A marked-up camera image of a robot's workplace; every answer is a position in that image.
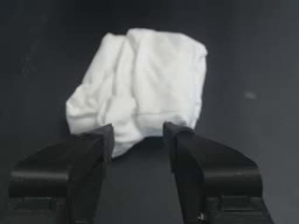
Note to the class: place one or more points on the white t-shirt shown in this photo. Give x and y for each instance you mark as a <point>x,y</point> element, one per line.
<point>144,87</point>

